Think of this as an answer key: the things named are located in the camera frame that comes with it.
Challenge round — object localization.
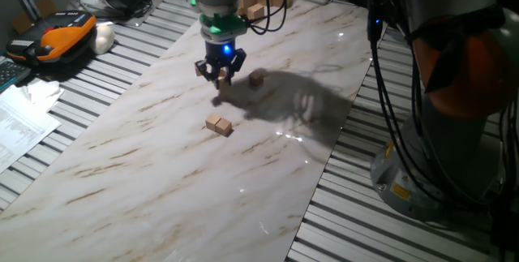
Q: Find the printed paper sheet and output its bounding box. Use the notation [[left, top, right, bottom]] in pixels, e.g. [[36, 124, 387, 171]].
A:
[[0, 85, 62, 175]]

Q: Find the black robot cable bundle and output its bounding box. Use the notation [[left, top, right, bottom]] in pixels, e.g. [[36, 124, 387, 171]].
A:
[[367, 0, 487, 214]]

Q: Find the brown cardboard piece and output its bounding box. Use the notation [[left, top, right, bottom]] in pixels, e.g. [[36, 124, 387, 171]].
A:
[[35, 0, 58, 19], [11, 11, 34, 36]]

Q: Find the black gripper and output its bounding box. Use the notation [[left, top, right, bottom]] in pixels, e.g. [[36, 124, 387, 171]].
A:
[[194, 37, 247, 90]]

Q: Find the white rounded object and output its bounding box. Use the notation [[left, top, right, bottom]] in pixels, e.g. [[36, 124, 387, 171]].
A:
[[88, 24, 116, 55]]

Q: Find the marble pattern board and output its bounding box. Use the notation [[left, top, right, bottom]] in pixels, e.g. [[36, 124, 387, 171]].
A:
[[0, 0, 374, 262]]

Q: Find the white crumpled tissue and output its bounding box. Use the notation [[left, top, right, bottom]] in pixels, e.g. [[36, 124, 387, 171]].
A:
[[22, 79, 66, 114]]

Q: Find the black keyboard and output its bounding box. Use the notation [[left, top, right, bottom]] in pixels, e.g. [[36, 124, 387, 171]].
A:
[[0, 55, 32, 94]]

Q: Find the orange black teach pendant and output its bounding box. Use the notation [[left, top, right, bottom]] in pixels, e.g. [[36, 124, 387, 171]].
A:
[[6, 10, 98, 67]]

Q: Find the green wrist adapter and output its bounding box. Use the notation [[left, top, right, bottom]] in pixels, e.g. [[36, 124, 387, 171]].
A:
[[198, 12, 249, 39]]

